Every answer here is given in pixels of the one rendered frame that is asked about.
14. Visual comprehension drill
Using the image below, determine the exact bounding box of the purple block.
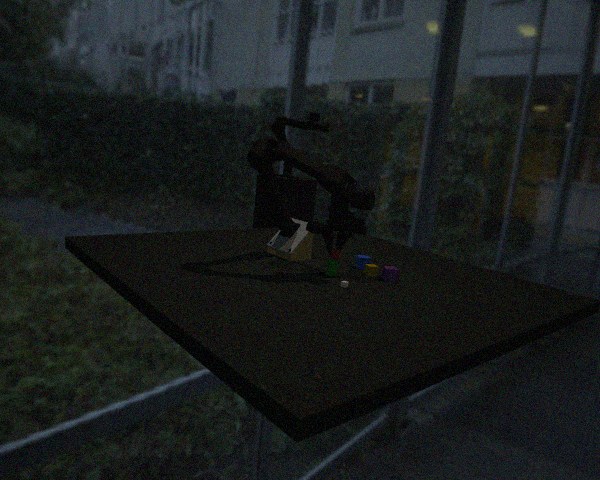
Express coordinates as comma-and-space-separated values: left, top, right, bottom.
381, 266, 399, 282

